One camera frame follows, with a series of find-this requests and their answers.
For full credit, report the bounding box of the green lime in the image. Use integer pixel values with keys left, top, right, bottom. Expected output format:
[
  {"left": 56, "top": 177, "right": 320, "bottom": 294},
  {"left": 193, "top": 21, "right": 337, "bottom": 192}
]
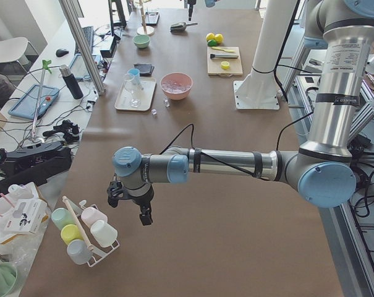
[{"left": 215, "top": 33, "right": 224, "bottom": 44}]

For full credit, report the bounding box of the black keyboard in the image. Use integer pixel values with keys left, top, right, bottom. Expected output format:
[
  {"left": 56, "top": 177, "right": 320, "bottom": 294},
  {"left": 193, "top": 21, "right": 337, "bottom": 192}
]
[{"left": 74, "top": 26, "right": 95, "bottom": 57}]

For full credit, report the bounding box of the upper whole lemon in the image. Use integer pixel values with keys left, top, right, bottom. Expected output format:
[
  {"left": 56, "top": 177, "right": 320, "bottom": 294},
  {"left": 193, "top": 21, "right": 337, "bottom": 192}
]
[{"left": 206, "top": 32, "right": 215, "bottom": 41}]

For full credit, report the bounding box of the wooden stand with base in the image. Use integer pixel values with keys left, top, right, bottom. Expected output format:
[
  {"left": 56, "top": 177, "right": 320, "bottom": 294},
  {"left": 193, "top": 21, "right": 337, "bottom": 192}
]
[{"left": 137, "top": 0, "right": 155, "bottom": 36}]

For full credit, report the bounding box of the steel cocktail muddler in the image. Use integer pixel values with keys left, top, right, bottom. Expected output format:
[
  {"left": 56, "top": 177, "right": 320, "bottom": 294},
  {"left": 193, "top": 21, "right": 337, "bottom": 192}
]
[{"left": 210, "top": 53, "right": 239, "bottom": 59}]

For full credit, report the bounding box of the spilled ice cube near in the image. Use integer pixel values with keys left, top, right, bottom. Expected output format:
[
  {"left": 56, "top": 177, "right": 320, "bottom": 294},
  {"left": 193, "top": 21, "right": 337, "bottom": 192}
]
[{"left": 163, "top": 99, "right": 170, "bottom": 108}]

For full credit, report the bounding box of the green cup on rack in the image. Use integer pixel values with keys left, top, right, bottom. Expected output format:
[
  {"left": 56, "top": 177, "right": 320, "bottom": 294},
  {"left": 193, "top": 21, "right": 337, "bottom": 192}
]
[{"left": 51, "top": 208, "right": 74, "bottom": 231}]

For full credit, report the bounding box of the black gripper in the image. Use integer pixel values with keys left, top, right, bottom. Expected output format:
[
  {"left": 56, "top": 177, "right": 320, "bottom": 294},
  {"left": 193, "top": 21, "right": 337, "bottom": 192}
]
[
  {"left": 187, "top": 0, "right": 196, "bottom": 21},
  {"left": 107, "top": 174, "right": 154, "bottom": 226}
]

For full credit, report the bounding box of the light green bowl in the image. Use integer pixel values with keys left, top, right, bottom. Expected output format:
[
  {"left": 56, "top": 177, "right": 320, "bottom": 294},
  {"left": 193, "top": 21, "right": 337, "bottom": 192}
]
[{"left": 133, "top": 35, "right": 150, "bottom": 49}]

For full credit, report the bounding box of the pink cup on rack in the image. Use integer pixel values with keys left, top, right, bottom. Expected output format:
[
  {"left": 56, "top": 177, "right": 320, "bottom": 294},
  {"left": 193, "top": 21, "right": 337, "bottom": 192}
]
[{"left": 81, "top": 207, "right": 108, "bottom": 228}]

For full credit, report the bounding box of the black water bottle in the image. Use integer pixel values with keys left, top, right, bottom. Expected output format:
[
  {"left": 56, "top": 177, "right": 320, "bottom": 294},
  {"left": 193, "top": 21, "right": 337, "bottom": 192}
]
[{"left": 59, "top": 64, "right": 83, "bottom": 100}]

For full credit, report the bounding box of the white cup rack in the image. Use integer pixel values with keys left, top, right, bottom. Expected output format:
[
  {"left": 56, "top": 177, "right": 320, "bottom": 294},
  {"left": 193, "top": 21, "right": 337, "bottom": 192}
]
[{"left": 62, "top": 196, "right": 120, "bottom": 267}]

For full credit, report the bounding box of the clear wine glass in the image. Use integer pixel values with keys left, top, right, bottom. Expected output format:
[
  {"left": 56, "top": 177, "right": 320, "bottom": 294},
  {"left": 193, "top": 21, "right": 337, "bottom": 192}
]
[{"left": 124, "top": 73, "right": 141, "bottom": 108}]

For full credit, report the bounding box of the grey folded cloth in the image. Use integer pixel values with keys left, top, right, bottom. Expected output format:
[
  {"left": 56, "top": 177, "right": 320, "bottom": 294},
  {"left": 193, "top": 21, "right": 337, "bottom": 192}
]
[{"left": 134, "top": 63, "right": 155, "bottom": 77}]

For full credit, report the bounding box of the half lemon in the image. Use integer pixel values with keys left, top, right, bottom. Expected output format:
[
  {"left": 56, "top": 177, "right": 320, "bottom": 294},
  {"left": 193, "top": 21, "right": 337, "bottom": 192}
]
[{"left": 221, "top": 61, "right": 230, "bottom": 69}]

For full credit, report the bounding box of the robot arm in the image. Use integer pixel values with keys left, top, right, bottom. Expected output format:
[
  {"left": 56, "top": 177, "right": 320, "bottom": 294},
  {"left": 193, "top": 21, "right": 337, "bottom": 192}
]
[{"left": 107, "top": 1, "right": 374, "bottom": 225}]

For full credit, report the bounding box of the cream rabbit serving tray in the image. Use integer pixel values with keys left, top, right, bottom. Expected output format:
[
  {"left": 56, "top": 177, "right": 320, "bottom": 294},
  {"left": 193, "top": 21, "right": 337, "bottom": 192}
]
[{"left": 114, "top": 77, "right": 156, "bottom": 111}]

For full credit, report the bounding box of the white cup on rack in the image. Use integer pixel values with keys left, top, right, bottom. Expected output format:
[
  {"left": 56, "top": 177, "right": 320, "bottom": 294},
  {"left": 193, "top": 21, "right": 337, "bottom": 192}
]
[{"left": 90, "top": 220, "right": 118, "bottom": 248}]

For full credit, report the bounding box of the blue teach pendant tablet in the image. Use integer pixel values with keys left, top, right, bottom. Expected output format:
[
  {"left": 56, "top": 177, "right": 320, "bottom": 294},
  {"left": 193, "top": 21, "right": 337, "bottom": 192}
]
[{"left": 8, "top": 84, "right": 60, "bottom": 120}]

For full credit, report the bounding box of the pink bowl of ice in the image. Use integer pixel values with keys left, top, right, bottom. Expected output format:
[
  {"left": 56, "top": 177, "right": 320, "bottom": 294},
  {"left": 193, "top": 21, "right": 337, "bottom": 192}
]
[{"left": 159, "top": 72, "right": 193, "bottom": 100}]

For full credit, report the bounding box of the white product box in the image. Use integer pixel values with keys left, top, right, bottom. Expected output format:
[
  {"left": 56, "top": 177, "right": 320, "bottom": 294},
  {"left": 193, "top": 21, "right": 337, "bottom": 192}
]
[{"left": 4, "top": 199, "right": 47, "bottom": 235}]

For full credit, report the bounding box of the yellow plastic knife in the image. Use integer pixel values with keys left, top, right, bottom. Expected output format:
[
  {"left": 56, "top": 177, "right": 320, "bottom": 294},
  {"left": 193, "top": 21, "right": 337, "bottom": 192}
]
[{"left": 211, "top": 46, "right": 235, "bottom": 53}]

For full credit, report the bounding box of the blue plastic cup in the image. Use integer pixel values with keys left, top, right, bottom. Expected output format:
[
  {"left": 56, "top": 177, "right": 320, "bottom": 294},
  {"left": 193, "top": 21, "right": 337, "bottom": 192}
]
[{"left": 127, "top": 68, "right": 141, "bottom": 85}]

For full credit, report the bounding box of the steel ice scoop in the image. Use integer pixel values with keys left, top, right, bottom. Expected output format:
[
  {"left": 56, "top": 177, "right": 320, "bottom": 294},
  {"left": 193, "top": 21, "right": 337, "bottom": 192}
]
[{"left": 170, "top": 22, "right": 198, "bottom": 32}]

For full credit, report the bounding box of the wooden cutting board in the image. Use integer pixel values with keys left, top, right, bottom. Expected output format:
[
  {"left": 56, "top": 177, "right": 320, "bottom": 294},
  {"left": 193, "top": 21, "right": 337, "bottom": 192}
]
[{"left": 207, "top": 46, "right": 243, "bottom": 76}]

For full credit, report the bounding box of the yellow cup on rack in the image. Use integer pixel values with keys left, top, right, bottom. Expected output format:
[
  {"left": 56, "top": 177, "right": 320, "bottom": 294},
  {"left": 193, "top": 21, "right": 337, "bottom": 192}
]
[{"left": 61, "top": 224, "right": 83, "bottom": 245}]

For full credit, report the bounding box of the white chair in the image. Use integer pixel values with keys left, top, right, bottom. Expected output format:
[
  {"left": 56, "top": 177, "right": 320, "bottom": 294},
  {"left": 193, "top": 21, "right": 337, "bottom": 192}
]
[{"left": 0, "top": 37, "right": 40, "bottom": 73}]

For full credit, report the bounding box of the black computer mouse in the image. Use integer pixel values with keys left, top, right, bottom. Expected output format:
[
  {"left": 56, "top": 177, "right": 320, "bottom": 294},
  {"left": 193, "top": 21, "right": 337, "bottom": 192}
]
[{"left": 55, "top": 48, "right": 69, "bottom": 58}]

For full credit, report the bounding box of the grey cup on rack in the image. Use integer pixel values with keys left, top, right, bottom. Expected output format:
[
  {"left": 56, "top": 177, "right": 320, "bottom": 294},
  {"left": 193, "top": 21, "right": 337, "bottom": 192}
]
[{"left": 67, "top": 239, "right": 93, "bottom": 265}]

